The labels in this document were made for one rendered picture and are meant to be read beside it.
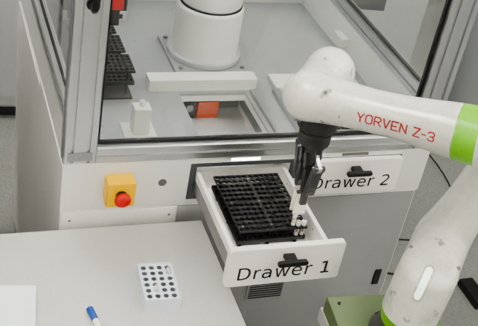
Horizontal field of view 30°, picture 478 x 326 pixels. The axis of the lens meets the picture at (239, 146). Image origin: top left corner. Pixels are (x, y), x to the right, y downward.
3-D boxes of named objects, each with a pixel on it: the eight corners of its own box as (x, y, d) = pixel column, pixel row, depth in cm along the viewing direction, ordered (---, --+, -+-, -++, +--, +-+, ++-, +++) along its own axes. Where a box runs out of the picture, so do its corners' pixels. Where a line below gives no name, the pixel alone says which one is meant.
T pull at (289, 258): (308, 265, 205) (309, 261, 204) (278, 268, 202) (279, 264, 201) (302, 255, 207) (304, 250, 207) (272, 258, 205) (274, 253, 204)
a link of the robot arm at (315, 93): (459, 143, 180) (469, 93, 175) (446, 169, 171) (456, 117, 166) (292, 102, 193) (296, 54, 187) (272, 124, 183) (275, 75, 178)
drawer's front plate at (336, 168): (394, 189, 251) (404, 158, 245) (299, 196, 241) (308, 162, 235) (391, 186, 252) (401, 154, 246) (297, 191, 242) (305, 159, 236)
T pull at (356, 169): (372, 176, 240) (373, 172, 239) (347, 178, 237) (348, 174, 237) (366, 169, 243) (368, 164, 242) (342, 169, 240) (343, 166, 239)
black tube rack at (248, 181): (302, 246, 220) (307, 226, 217) (235, 252, 214) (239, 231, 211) (272, 192, 237) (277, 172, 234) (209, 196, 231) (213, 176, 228)
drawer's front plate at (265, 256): (336, 277, 216) (347, 242, 210) (223, 287, 206) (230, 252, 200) (333, 272, 217) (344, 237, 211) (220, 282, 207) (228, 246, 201)
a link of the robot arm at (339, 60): (366, 48, 194) (320, 33, 197) (348, 69, 184) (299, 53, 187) (352, 104, 201) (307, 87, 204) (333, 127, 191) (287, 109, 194)
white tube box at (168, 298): (179, 310, 206) (181, 298, 204) (143, 312, 203) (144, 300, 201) (169, 273, 215) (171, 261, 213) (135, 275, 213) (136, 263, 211)
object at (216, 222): (328, 267, 216) (334, 248, 212) (228, 277, 207) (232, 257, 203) (274, 170, 246) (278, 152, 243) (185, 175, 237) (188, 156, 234)
